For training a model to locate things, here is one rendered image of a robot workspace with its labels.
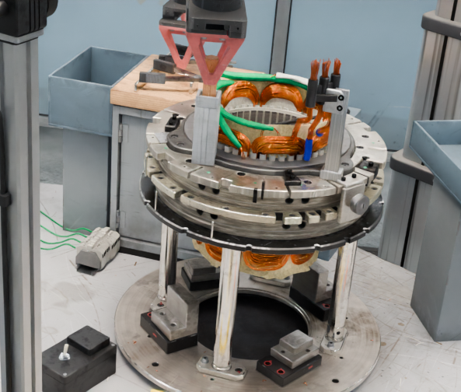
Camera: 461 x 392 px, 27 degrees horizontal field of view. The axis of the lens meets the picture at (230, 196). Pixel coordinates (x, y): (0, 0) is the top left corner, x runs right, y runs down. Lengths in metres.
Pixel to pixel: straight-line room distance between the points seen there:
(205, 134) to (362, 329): 0.43
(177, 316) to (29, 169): 0.56
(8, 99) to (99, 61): 0.89
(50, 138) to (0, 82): 3.17
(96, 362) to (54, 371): 0.06
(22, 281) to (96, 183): 0.75
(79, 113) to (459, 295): 0.64
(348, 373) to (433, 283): 0.22
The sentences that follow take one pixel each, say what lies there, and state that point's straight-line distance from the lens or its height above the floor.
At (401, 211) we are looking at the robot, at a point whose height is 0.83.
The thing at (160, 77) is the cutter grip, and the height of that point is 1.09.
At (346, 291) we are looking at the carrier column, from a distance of 1.36.
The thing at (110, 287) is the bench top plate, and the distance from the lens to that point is 1.54.
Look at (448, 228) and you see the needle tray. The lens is 1.43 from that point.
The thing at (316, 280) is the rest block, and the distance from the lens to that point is 1.44.
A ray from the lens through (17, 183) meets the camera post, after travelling 0.84.
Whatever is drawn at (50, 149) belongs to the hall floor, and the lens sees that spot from 3.89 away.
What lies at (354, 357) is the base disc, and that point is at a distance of 1.40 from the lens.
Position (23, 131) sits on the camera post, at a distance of 0.83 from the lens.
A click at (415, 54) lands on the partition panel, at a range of 3.64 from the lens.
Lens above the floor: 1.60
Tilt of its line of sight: 27 degrees down
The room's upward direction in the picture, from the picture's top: 5 degrees clockwise
